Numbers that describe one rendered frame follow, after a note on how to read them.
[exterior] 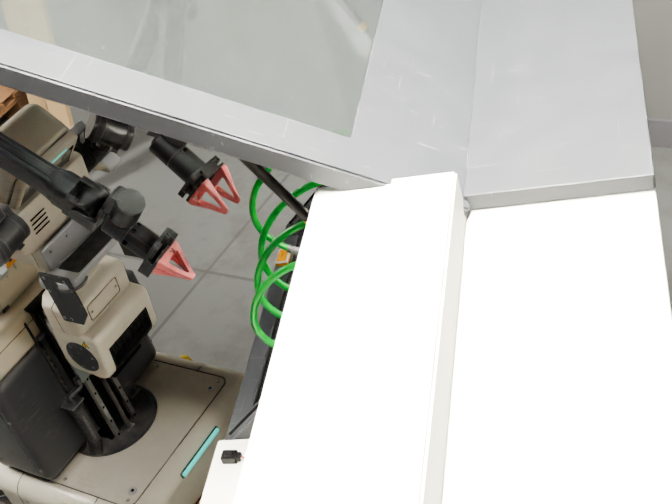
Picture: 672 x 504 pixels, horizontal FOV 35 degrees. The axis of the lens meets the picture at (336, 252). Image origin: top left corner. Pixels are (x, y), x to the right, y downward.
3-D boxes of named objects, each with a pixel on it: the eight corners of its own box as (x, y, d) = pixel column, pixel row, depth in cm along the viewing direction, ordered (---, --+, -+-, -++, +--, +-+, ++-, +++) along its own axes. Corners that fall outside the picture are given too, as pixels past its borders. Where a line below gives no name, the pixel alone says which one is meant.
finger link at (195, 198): (247, 191, 218) (212, 160, 217) (229, 207, 212) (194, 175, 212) (231, 211, 222) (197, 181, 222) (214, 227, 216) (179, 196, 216)
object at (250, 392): (300, 283, 270) (283, 235, 261) (317, 282, 269) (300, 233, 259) (250, 482, 224) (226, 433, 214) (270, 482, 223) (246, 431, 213)
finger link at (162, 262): (189, 283, 210) (150, 255, 209) (177, 300, 215) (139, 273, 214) (206, 260, 214) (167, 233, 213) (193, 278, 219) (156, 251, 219)
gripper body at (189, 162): (223, 160, 220) (196, 136, 220) (197, 181, 212) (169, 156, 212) (209, 179, 224) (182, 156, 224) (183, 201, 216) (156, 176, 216)
